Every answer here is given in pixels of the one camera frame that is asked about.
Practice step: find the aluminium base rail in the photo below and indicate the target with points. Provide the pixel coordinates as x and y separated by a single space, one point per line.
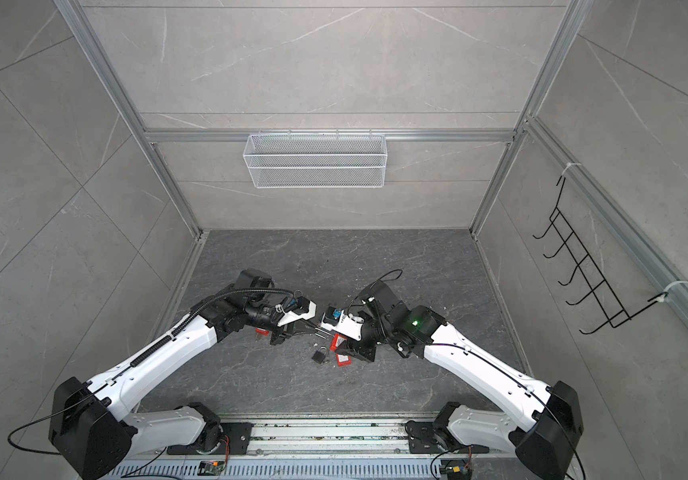
369 446

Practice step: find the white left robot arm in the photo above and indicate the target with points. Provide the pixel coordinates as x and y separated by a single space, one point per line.
92 424

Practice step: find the white wire mesh basket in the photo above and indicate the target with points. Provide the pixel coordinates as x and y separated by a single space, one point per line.
328 160

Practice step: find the black wire hook rack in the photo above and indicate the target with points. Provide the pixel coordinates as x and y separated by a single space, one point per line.
587 270

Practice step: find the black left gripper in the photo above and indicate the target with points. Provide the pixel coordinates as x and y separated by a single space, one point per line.
287 331

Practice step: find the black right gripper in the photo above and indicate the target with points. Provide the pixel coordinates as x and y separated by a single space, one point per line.
359 349

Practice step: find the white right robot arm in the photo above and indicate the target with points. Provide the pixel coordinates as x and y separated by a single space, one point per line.
540 423

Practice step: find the small black padlock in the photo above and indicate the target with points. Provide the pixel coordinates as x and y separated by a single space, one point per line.
321 355

